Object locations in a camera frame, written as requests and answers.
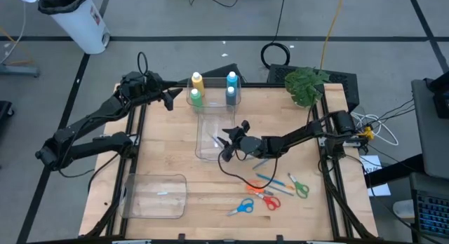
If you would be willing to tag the white trash can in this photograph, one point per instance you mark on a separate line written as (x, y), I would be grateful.
(80, 26)

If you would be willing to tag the green paint bottle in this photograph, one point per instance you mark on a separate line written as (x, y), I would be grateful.
(196, 99)

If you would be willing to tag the green plant in white pot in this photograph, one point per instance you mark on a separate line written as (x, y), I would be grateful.
(305, 84)

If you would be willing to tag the large clear plastic bin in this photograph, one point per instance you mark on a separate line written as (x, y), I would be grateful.
(151, 202)

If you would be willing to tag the wide clear plastic bin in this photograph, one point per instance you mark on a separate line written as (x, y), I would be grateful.
(214, 89)

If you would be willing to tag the smooth black computer tower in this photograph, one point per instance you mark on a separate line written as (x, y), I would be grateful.
(224, 71)

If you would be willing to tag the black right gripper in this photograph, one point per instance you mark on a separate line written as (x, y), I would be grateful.
(250, 146)

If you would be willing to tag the narrow clear plastic bin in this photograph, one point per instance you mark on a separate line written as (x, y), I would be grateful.
(207, 125)

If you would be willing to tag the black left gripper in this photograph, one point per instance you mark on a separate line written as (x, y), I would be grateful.
(154, 88)

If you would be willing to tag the grey side desk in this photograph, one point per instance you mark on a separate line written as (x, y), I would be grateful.
(431, 139)

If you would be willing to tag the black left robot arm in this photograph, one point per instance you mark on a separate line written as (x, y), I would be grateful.
(94, 114)

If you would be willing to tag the dark grey-blue paint bottle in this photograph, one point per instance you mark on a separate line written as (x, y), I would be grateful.
(231, 96)

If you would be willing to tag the yellow paint bottle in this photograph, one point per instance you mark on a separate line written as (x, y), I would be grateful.
(198, 84)

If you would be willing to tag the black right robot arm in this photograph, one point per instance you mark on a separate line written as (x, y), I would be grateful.
(298, 135)

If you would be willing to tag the backlit computer keyboard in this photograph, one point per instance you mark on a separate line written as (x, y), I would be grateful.
(433, 214)

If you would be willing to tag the turquoise paint bottle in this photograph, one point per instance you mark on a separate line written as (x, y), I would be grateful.
(232, 81)

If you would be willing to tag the white paper sheet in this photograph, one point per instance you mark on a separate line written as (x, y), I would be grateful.
(372, 163)

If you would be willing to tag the grey cart base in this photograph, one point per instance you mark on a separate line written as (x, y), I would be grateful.
(17, 70)

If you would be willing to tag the black electronic box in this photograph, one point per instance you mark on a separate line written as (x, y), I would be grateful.
(440, 96)

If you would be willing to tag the perforated black computer case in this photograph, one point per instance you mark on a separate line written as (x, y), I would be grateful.
(277, 74)

